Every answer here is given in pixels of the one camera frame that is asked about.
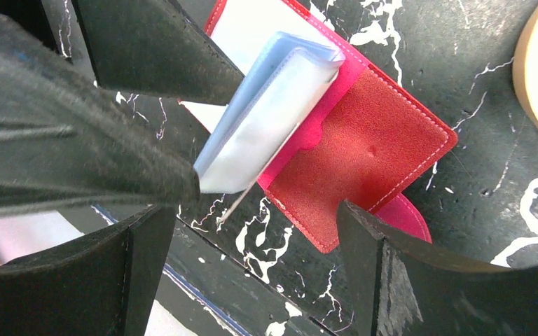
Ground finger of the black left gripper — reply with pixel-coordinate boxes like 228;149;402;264
73;0;244;106
0;14;200;216

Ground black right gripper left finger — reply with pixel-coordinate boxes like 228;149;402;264
0;206;176;335

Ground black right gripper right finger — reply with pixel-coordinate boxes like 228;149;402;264
336;201;538;335

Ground red card holder wallet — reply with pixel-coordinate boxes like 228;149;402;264
205;1;457;253

